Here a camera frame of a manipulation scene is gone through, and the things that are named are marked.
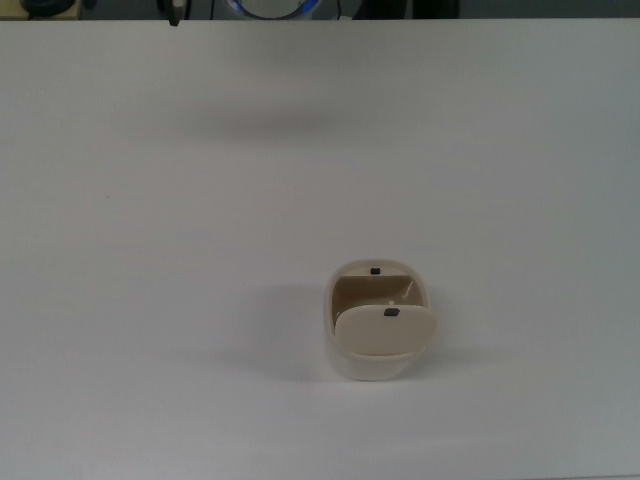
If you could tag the cream trash can lid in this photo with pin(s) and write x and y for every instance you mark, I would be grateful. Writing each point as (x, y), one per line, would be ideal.
(380, 332)

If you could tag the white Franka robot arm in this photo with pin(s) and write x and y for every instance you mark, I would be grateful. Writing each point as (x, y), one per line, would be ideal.
(272, 9)

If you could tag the pale wooden desk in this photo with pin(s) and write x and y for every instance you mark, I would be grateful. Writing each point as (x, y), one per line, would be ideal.
(35, 10)

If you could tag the small cream trash can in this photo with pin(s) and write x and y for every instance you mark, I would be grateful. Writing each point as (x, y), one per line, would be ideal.
(369, 371)

